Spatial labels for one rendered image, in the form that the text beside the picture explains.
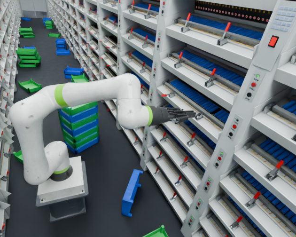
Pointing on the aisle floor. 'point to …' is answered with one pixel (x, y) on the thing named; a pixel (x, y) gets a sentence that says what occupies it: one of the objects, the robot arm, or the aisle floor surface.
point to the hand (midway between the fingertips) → (189, 114)
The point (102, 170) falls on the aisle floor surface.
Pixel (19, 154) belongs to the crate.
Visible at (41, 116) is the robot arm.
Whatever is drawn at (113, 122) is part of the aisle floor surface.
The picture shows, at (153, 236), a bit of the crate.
